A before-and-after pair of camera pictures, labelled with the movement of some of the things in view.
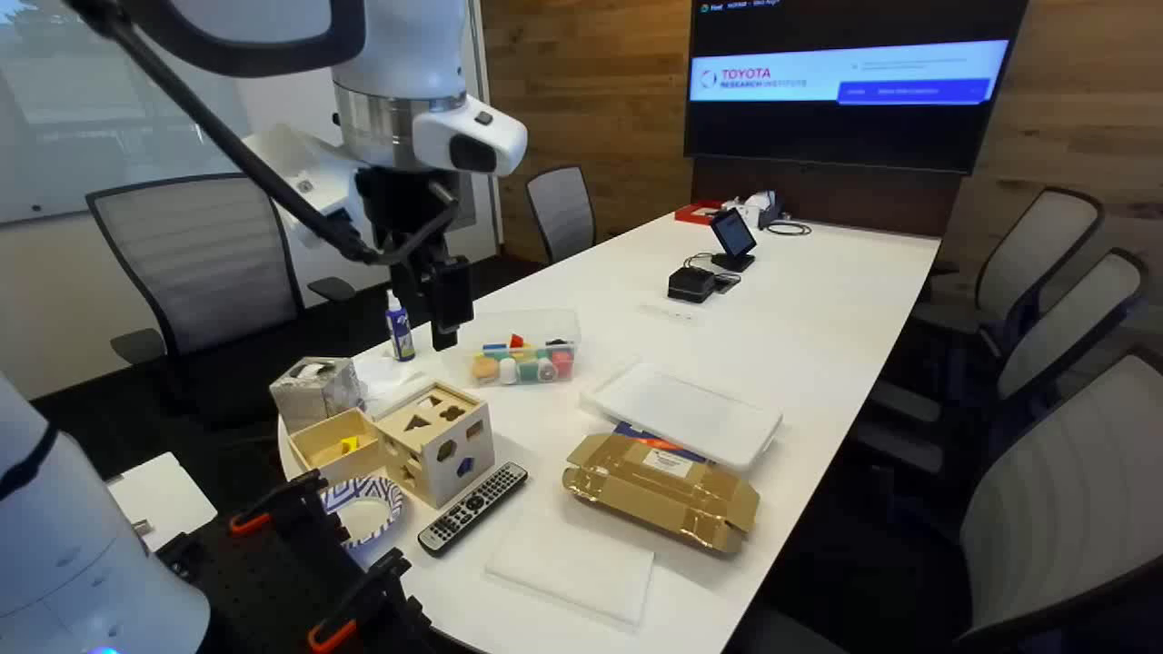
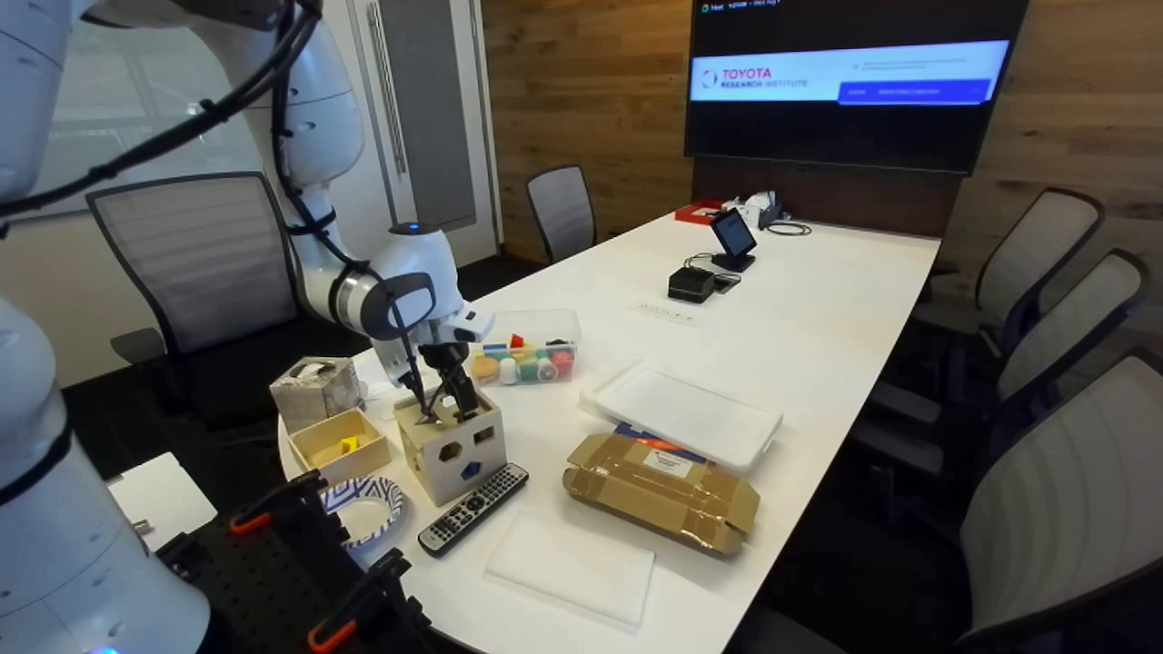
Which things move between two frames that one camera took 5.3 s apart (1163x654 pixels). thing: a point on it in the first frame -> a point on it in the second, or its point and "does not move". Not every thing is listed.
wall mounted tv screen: [843, 85] does not move
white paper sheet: [163, 502] does not move
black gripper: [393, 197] -> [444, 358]
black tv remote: [439, 539] does not move
